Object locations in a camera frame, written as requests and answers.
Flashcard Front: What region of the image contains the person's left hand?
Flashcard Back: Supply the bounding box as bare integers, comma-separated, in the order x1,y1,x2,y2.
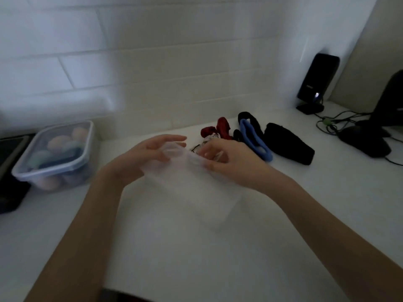
100,134,188,190

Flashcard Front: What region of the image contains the person's right hand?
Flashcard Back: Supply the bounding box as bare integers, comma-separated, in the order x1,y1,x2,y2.
198,139,285,195

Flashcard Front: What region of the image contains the clear plastic storage container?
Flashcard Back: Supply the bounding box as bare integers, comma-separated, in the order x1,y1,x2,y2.
12,120,102,193

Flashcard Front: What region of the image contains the person's left forearm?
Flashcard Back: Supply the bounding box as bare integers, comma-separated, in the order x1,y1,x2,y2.
24,171,126,302

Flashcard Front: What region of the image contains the black computer mouse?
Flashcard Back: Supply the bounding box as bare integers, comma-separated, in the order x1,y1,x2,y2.
338,125,392,158

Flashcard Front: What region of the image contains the clear plastic bag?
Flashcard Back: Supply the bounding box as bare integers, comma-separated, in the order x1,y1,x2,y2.
142,143,243,232

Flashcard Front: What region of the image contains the black cable bundle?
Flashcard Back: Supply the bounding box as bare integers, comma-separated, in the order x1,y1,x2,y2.
316,111,403,167

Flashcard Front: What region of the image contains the black flat device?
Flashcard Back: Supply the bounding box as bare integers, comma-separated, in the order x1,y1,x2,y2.
0,134,36,215

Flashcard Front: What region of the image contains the red scrunchie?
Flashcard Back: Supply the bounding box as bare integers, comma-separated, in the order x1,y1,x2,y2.
200,117,234,141

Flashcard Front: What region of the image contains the black desktop speaker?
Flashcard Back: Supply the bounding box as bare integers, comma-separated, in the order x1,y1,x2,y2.
296,53,341,115

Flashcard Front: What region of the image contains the person's right forearm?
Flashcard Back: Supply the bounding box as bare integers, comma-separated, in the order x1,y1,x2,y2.
266,176,403,302

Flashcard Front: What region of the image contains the black monitor stand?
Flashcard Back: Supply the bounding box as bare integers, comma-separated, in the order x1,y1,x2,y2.
357,70,403,139

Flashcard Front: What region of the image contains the heap of pastel makeup sponges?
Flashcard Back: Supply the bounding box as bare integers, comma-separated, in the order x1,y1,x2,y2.
27,126,90,190

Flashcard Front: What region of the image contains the white patterned scrunchie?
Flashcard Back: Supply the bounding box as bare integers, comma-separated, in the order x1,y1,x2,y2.
190,136,221,155

